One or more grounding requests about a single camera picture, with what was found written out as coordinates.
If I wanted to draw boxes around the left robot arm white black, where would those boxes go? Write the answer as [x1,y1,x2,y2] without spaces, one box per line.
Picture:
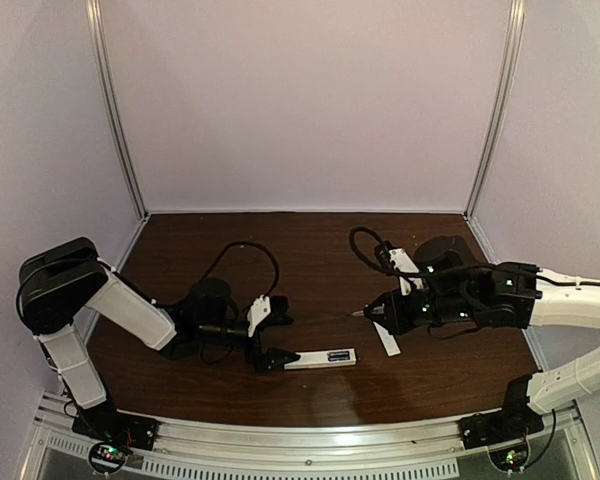
[16,237,300,410]

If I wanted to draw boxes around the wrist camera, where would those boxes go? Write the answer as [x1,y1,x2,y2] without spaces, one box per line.
[246,295,289,338]
[374,241,424,296]

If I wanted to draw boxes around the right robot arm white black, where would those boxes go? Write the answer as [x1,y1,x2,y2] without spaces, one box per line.
[362,236,600,415]

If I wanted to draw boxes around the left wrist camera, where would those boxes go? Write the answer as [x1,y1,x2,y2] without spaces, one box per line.
[246,295,289,338]

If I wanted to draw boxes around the aluminium frame post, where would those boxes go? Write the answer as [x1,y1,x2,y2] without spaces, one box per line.
[85,0,149,221]
[464,0,526,221]

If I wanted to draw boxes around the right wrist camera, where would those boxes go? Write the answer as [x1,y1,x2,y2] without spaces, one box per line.
[374,241,424,296]

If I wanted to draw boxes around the right aluminium frame post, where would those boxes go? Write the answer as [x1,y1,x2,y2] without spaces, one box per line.
[464,0,526,221]

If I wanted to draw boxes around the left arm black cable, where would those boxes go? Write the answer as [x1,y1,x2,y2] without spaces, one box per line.
[204,242,282,301]

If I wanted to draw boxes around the front aluminium rail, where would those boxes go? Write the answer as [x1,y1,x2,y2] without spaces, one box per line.
[15,397,600,479]

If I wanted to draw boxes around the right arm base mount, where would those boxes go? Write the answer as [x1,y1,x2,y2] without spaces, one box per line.
[458,384,544,450]

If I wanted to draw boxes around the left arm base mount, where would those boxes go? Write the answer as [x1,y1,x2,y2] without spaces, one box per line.
[72,396,159,451]

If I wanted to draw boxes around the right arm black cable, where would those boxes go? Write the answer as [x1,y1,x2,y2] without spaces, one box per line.
[349,227,501,281]

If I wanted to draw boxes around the white battery cover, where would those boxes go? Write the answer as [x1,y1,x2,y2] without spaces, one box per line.
[374,323,401,357]

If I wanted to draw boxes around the left aluminium frame post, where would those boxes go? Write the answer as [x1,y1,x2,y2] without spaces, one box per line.
[85,0,149,221]

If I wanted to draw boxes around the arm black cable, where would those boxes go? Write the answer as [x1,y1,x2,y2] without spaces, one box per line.
[204,242,282,301]
[349,227,501,281]

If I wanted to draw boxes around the white remote control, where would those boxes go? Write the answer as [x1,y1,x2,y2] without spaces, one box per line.
[284,348,358,370]

